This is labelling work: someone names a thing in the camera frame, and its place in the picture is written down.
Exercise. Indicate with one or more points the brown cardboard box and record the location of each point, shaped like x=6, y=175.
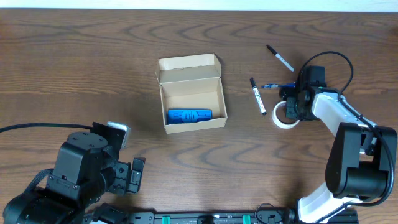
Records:
x=191, y=83

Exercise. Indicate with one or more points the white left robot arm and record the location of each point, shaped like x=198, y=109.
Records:
x=87, y=167

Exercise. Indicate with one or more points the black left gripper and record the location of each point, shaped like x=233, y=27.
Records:
x=123, y=177

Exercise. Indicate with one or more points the blue ballpoint pen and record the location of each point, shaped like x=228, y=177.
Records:
x=274, y=86

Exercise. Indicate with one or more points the white black marker pen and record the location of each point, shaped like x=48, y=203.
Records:
x=258, y=97

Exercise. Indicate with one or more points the blue plastic case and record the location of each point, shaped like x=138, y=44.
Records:
x=182, y=116

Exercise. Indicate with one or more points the black cone-shaped tool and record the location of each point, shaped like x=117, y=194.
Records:
x=286, y=92

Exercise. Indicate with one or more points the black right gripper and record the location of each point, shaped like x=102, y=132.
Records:
x=292, y=104

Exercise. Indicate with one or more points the white tape roll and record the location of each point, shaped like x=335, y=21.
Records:
x=277, y=121

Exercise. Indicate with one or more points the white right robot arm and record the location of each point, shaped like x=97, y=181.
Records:
x=360, y=168

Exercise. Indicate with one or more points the thin black marker pen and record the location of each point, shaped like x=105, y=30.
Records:
x=279, y=57

